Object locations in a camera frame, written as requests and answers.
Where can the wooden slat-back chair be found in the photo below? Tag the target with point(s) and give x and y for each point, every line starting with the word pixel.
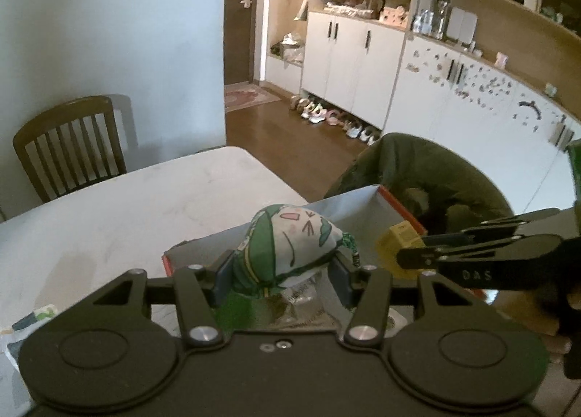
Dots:
pixel 68 144

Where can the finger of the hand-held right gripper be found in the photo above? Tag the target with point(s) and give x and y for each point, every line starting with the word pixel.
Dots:
pixel 499 265
pixel 499 228

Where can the white rounded board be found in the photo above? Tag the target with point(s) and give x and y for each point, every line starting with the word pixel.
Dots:
pixel 462 25

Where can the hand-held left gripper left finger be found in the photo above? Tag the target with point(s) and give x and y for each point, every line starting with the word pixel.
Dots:
pixel 223 278

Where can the white cabinet with stickers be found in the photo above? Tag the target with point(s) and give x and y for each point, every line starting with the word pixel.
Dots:
pixel 476 103

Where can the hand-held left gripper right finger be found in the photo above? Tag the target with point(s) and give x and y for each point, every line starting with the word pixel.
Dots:
pixel 340 283

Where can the row of shoes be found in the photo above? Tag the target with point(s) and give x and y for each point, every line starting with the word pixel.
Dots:
pixel 331 117

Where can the red cardboard box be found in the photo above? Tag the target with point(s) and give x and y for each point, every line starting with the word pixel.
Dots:
pixel 363 217

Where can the dark brown door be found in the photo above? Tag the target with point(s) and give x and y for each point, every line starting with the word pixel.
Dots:
pixel 238 35

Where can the pink white box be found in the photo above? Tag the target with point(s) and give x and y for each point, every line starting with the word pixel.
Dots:
pixel 394 16

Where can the wooden wall shelf unit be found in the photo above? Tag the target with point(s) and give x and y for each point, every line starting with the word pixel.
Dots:
pixel 504 22

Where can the pile of bags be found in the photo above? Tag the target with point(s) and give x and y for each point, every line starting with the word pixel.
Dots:
pixel 290 47

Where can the printed white plastic bag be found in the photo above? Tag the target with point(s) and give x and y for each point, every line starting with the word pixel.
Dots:
pixel 27 321

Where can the white two-door cabinet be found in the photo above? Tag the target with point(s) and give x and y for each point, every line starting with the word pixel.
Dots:
pixel 349 63

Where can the group of water bottles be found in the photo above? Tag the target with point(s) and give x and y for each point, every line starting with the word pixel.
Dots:
pixel 424 22

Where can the patterned door mat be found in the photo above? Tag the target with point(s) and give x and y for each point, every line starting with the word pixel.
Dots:
pixel 247 97

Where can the small yellow box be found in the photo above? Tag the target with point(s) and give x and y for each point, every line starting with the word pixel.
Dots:
pixel 397 242

